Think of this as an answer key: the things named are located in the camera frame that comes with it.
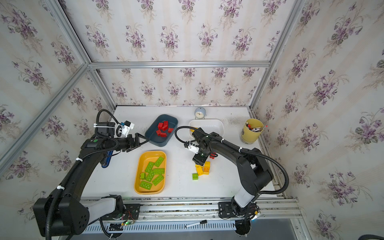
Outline yellow lego brick pile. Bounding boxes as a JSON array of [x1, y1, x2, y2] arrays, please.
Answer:
[[195, 165, 204, 176]]

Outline green lego brick top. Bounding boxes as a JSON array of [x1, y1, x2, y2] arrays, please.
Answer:
[[153, 168, 165, 175]]

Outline small green lego brick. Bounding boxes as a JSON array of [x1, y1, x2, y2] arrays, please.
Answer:
[[192, 173, 199, 181]]

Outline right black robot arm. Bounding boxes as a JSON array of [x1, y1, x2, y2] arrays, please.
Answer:
[[175, 126, 290, 216]]

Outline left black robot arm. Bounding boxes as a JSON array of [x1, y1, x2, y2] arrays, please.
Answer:
[[33, 110, 149, 240]]

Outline dark teal plastic bin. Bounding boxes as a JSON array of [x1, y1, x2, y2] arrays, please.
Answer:
[[145, 114, 179, 147]]

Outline blue stapler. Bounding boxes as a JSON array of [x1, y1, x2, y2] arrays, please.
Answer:
[[100, 151, 113, 168]]

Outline white plastic bin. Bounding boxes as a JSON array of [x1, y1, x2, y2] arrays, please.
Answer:
[[189, 119, 225, 136]]

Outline light blue desk clock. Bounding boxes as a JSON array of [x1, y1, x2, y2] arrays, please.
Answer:
[[194, 107, 207, 120]]

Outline yellow plastic tray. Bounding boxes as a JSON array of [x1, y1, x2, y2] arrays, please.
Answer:
[[134, 151, 167, 195]]

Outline yellow pen cup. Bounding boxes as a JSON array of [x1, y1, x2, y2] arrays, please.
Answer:
[[241, 119, 268, 145]]

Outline black marker pen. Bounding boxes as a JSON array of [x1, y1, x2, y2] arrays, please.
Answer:
[[185, 220, 208, 228]]

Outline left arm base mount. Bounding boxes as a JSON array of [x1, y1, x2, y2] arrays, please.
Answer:
[[102, 204, 141, 222]]

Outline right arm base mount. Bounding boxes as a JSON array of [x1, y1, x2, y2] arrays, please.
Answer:
[[218, 202, 238, 220]]

